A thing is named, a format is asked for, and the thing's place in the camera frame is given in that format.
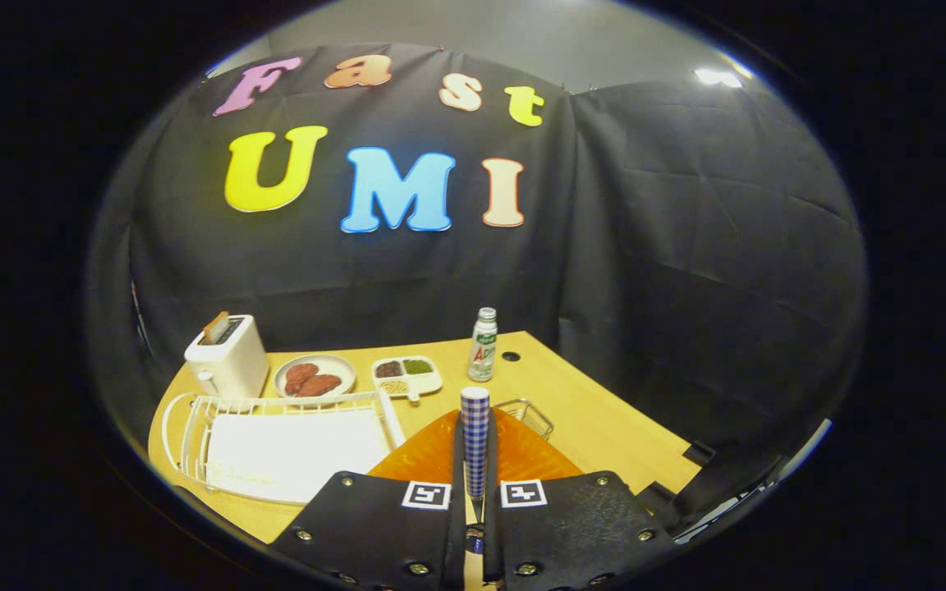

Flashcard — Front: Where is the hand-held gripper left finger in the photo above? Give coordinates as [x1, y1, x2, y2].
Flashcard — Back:
[270, 408, 467, 591]

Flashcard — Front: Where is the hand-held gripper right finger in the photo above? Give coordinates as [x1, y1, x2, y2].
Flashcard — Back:
[483, 408, 679, 591]

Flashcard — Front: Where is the blue checkered handle spoon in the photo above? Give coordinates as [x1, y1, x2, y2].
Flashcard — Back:
[460, 387, 492, 555]

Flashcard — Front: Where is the metal wire basket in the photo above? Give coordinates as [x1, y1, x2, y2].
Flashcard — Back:
[494, 398, 556, 442]

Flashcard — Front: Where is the white wire dish rack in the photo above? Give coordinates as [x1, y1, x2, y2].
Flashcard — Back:
[161, 388, 406, 506]

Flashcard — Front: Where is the round beige plate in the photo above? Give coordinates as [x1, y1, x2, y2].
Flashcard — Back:
[273, 354, 357, 401]

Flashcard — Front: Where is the white divided tray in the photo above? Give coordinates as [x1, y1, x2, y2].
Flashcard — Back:
[371, 355, 444, 403]

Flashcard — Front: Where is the white green label bottle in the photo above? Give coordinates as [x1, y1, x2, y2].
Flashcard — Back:
[467, 307, 498, 383]

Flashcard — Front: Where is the white toaster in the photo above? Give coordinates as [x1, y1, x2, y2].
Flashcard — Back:
[184, 314, 270, 400]

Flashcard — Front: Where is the black backdrop cloth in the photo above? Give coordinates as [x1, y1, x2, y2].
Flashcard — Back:
[83, 41, 868, 510]

